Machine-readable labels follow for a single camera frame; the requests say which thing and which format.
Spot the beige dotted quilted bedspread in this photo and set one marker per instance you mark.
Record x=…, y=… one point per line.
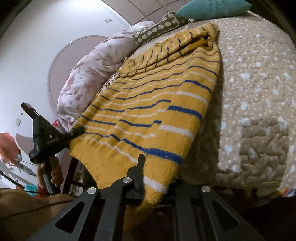
x=247, y=138

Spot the round beige headboard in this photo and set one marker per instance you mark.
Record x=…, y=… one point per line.
x=64, y=62

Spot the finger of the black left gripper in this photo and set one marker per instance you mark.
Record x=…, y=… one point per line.
x=76, y=132

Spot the beige panelled wardrobe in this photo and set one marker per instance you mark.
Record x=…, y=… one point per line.
x=134, y=11

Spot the red sleeve left forearm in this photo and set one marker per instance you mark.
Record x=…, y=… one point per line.
x=42, y=192

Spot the teal knitted pillow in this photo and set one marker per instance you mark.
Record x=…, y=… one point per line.
x=212, y=9

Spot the person's left hand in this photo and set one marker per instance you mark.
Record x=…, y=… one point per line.
x=56, y=174

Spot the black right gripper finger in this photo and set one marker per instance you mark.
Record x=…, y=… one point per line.
x=136, y=195

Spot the pink floral comforter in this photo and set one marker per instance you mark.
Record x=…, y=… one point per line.
x=91, y=72

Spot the olive sheep print bolster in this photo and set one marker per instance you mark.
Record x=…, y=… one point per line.
x=169, y=22

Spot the yellow blue striped sweater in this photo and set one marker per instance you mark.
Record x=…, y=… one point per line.
x=154, y=106

